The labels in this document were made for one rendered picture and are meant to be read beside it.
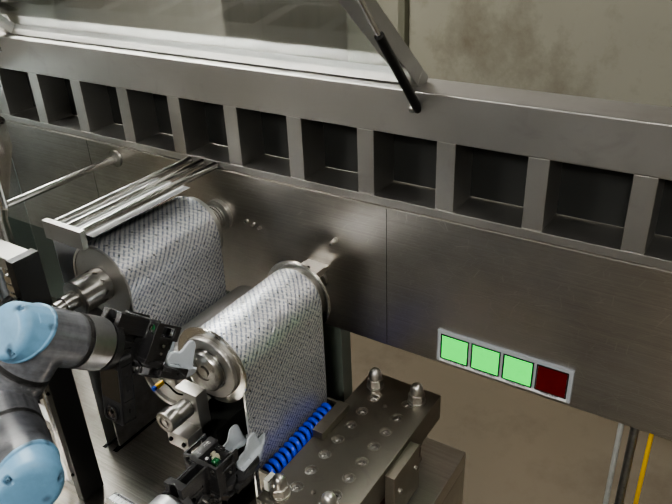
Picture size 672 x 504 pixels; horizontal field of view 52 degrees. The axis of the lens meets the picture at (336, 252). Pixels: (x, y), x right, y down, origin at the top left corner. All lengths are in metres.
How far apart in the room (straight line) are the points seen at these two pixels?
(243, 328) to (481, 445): 1.79
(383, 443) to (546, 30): 2.37
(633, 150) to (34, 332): 0.82
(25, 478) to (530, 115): 0.81
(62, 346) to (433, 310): 0.66
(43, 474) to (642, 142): 0.86
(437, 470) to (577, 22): 2.27
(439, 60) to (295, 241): 2.37
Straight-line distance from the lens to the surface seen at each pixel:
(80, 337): 0.95
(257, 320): 1.19
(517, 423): 2.95
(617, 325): 1.18
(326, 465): 1.31
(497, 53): 3.47
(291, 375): 1.29
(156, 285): 1.30
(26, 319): 0.90
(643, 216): 1.09
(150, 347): 1.04
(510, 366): 1.28
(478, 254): 1.19
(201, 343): 1.16
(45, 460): 0.84
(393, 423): 1.38
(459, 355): 1.31
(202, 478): 1.15
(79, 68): 1.68
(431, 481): 1.46
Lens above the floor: 1.97
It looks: 29 degrees down
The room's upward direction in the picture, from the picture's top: 3 degrees counter-clockwise
